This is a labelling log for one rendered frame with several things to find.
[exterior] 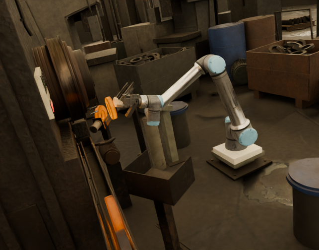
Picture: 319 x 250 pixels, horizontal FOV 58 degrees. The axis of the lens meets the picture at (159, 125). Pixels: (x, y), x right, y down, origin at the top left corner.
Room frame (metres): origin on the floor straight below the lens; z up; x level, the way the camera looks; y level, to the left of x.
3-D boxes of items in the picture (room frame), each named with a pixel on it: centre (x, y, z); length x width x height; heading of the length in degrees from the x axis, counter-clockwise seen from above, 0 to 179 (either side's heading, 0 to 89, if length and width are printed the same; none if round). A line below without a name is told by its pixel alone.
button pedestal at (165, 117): (2.45, -0.07, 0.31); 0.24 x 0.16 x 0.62; 17
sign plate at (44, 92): (1.23, 0.45, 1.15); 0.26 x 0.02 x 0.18; 17
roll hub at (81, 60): (1.62, 0.35, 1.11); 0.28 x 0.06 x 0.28; 17
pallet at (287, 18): (8.79, -4.44, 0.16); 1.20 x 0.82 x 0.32; 7
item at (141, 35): (6.04, -0.14, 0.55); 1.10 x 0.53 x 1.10; 37
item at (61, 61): (1.59, 0.44, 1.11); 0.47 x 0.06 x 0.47; 17
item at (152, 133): (2.37, 0.07, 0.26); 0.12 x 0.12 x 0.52
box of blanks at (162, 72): (4.31, -0.09, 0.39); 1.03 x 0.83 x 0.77; 122
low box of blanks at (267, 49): (3.46, -1.80, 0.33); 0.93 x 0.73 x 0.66; 24
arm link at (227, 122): (2.17, -0.61, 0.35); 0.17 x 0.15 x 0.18; 6
